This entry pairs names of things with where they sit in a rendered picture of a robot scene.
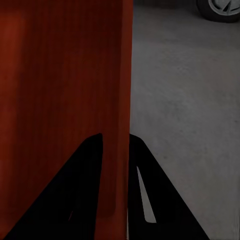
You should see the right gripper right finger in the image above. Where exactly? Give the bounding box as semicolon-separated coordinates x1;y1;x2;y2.
127;134;210;240

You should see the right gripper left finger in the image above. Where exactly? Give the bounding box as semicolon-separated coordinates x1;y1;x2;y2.
3;133;103;240

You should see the storage box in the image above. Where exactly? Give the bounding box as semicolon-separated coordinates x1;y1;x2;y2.
0;0;133;240

